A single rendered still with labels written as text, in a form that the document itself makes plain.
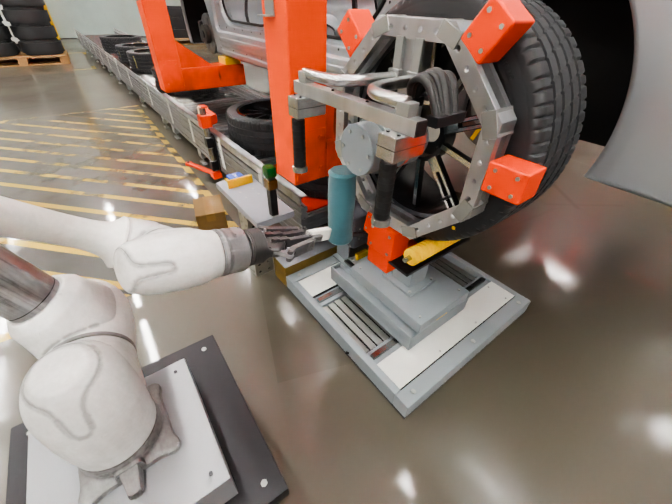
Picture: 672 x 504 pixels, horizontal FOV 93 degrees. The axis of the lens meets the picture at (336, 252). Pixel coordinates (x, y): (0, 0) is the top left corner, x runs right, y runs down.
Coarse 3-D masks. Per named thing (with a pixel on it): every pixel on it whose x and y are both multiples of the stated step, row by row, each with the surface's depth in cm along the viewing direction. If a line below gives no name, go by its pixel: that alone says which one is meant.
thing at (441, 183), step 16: (384, 64) 95; (432, 64) 82; (368, 96) 103; (448, 128) 85; (464, 128) 82; (480, 128) 79; (432, 144) 96; (448, 144) 88; (416, 160) 123; (432, 160) 93; (464, 160) 85; (400, 176) 117; (416, 176) 100; (448, 176) 93; (400, 192) 112; (416, 192) 102; (432, 192) 114; (448, 192) 93; (416, 208) 105; (432, 208) 103; (448, 208) 95
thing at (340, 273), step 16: (352, 256) 156; (336, 272) 147; (352, 288) 141; (368, 304) 135; (384, 304) 134; (464, 304) 138; (384, 320) 129; (400, 320) 128; (448, 320) 136; (400, 336) 124; (416, 336) 121
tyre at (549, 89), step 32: (416, 0) 77; (448, 0) 72; (480, 0) 67; (544, 32) 68; (512, 64) 66; (544, 64) 65; (576, 64) 72; (512, 96) 68; (544, 96) 65; (576, 96) 73; (544, 128) 68; (576, 128) 77; (544, 160) 72; (544, 192) 90; (480, 224) 86
